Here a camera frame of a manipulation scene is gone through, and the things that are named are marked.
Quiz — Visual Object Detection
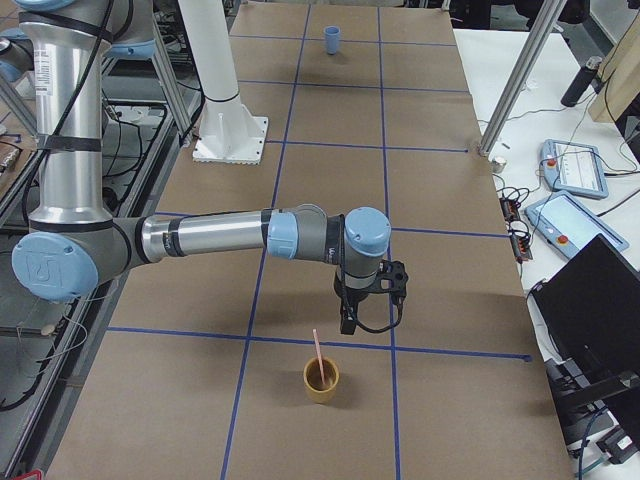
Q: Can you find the aluminium frame post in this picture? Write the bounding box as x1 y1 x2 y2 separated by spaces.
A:
478 0 567 157

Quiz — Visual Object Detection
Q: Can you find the black braided camera cable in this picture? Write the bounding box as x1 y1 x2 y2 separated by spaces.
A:
337 214 407 335

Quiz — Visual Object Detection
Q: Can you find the blue cup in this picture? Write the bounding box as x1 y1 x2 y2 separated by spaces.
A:
323 25 341 55

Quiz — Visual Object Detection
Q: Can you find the black laptop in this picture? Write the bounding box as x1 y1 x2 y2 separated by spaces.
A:
529 233 640 381

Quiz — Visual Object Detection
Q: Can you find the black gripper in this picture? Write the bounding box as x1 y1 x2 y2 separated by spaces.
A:
333 272 373 335

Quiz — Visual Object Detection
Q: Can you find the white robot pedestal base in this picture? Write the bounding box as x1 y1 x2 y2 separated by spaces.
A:
179 0 269 165

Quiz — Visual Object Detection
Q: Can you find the teach pendant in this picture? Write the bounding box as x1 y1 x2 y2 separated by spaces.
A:
540 139 609 199
525 191 629 259

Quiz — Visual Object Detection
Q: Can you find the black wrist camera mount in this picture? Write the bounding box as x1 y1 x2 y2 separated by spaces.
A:
371 260 409 306

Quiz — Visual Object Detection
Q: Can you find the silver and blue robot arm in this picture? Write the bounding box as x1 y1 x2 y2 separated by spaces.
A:
12 1 408 334

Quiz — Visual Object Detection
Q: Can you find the lower teach pendant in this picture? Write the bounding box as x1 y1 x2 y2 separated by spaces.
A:
525 191 629 259

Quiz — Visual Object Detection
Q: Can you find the small metal cylinder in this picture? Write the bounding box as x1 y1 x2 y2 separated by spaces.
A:
490 156 507 174

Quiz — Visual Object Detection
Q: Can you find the wooden board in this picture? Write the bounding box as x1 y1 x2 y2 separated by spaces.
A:
589 16 639 122

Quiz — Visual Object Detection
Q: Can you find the yellow cup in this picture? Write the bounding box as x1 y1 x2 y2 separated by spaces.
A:
303 358 340 404

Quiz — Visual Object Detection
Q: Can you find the upper teach pendant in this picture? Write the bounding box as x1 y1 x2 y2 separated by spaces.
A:
540 139 609 199

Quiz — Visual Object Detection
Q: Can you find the brown paper table mat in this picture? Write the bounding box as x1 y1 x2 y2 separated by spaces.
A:
47 3 571 479

